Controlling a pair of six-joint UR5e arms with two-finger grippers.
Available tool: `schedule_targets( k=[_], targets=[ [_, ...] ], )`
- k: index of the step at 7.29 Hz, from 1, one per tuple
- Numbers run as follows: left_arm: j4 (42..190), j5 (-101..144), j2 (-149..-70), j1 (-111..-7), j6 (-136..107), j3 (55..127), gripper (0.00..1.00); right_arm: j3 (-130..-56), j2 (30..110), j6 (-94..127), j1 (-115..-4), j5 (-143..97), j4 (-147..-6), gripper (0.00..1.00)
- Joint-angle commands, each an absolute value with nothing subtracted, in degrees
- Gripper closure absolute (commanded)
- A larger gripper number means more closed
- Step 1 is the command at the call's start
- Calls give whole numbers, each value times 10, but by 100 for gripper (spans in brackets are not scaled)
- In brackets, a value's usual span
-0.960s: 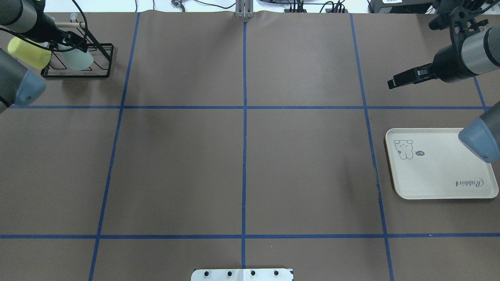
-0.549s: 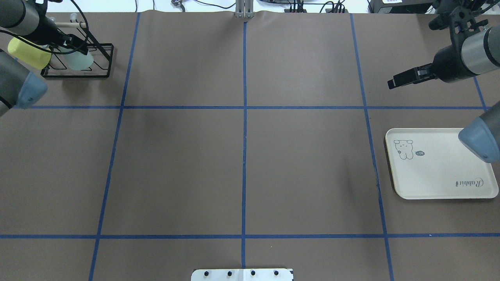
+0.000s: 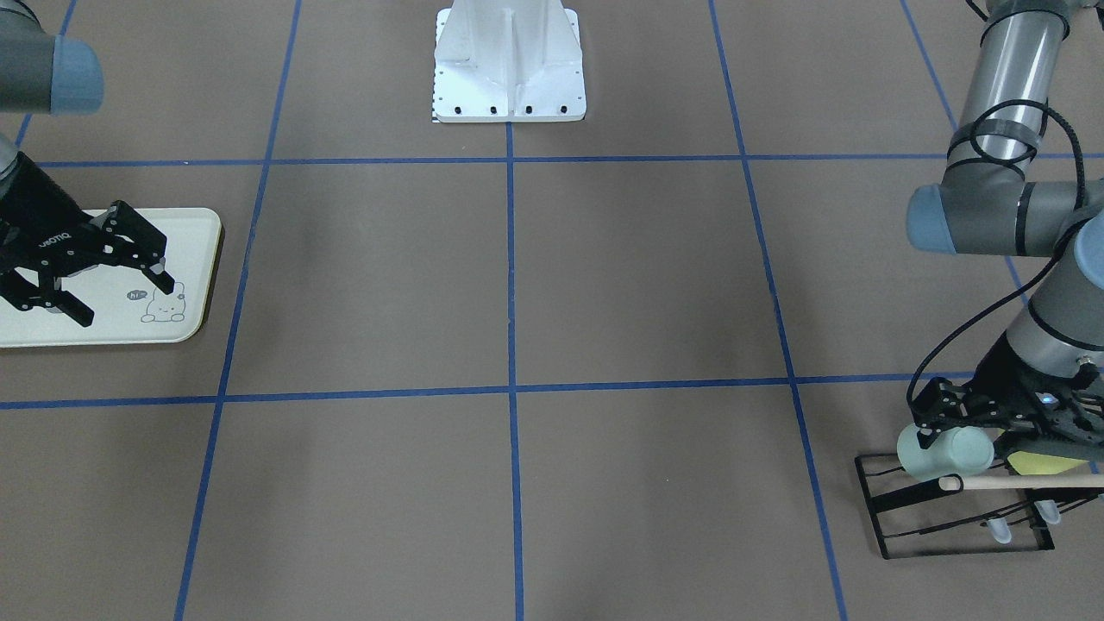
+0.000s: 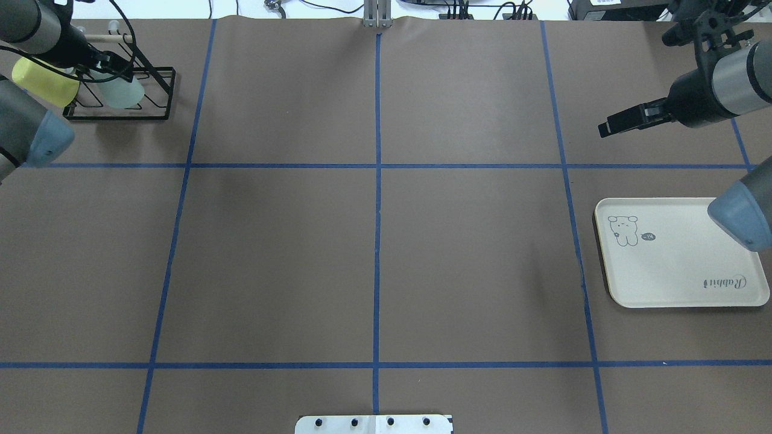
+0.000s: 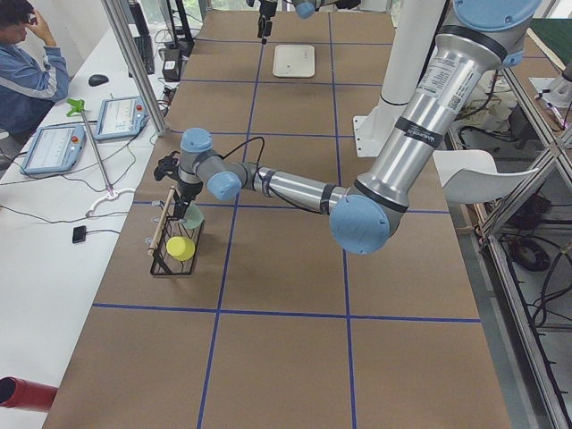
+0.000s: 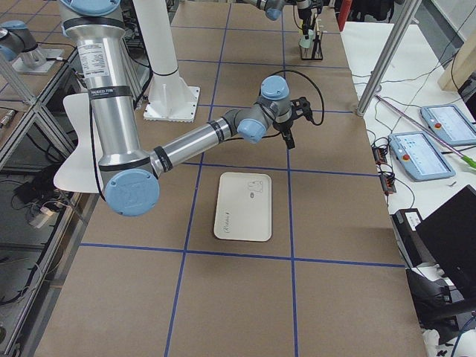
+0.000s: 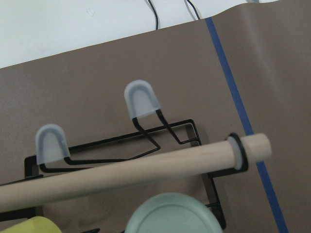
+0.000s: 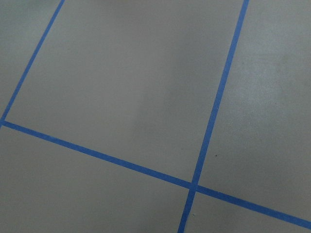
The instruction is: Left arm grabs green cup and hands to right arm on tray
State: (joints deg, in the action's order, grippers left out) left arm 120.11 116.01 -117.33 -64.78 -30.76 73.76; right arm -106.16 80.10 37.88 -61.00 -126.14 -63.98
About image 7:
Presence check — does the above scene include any black cable on table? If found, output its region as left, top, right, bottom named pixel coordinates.
left=147, top=0, right=160, bottom=30

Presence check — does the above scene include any pale green cup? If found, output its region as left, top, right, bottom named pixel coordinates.
left=125, top=193, right=223, bottom=233

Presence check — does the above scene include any wooden rack handle rod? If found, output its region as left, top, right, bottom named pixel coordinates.
left=0, top=133, right=272, bottom=213

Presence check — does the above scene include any yellow-green cup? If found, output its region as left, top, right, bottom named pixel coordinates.
left=1, top=216, right=62, bottom=233

